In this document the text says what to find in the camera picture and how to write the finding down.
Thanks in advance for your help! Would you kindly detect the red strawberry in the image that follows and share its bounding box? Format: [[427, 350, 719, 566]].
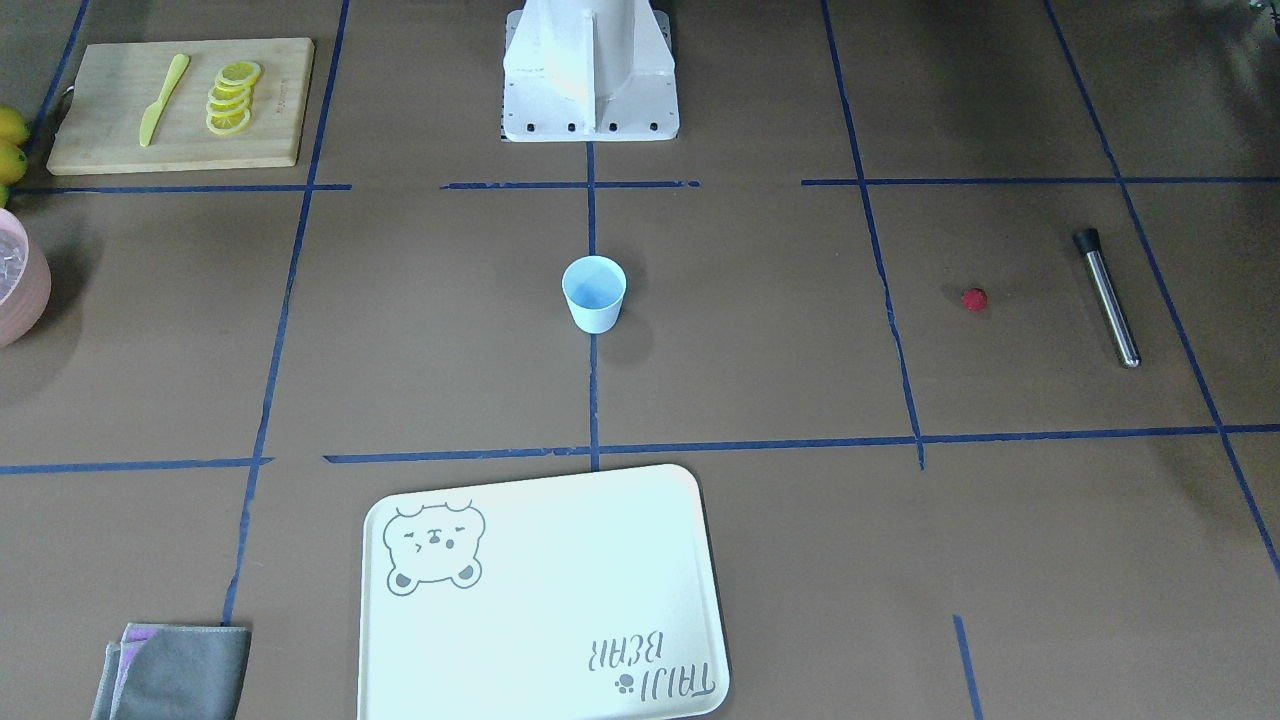
[[961, 287, 989, 313]]

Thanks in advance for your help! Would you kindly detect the steel muddler black tip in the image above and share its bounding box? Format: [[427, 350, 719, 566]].
[[1071, 228, 1140, 369]]

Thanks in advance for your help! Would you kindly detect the light blue paper cup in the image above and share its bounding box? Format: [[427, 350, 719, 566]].
[[561, 255, 628, 334]]

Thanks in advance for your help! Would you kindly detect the pink bowl of ice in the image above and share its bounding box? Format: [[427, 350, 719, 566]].
[[1, 209, 51, 347]]

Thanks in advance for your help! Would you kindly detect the cream bear tray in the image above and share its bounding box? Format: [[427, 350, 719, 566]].
[[356, 464, 731, 719]]

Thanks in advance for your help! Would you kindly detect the lemon slices row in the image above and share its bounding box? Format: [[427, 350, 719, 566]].
[[205, 60, 262, 136]]

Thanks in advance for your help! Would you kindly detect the yellow plastic knife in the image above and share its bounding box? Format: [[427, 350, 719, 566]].
[[138, 53, 191, 149]]

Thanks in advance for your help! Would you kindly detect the wooden cutting board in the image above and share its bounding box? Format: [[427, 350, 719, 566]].
[[46, 37, 315, 176]]

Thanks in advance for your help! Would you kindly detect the grey purple folded cloth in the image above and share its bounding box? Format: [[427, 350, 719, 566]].
[[90, 623, 252, 719]]

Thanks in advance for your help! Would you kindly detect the yellow lemon middle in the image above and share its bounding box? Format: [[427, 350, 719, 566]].
[[0, 138, 28, 187]]

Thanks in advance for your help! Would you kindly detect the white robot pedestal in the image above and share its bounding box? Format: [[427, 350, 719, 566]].
[[500, 1, 680, 143]]

